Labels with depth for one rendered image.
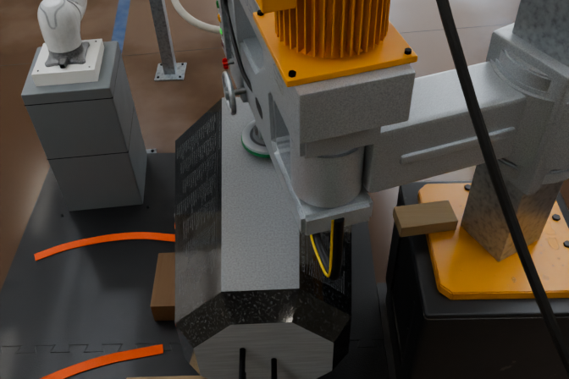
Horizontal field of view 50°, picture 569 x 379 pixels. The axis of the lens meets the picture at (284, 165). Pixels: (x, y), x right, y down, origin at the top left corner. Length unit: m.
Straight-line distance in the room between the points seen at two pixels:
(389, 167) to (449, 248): 0.66
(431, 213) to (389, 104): 0.93
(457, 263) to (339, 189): 0.71
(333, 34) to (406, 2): 3.86
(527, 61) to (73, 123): 2.09
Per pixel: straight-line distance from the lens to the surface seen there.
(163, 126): 3.85
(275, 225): 2.09
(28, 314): 3.12
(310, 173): 1.49
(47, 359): 2.95
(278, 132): 1.72
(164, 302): 2.80
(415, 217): 2.14
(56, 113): 3.00
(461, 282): 2.06
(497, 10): 5.07
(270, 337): 2.01
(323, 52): 1.22
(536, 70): 1.64
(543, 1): 1.63
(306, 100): 1.20
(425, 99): 1.57
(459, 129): 1.58
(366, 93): 1.24
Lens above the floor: 2.42
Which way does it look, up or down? 44 degrees down
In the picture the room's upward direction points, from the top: 2 degrees counter-clockwise
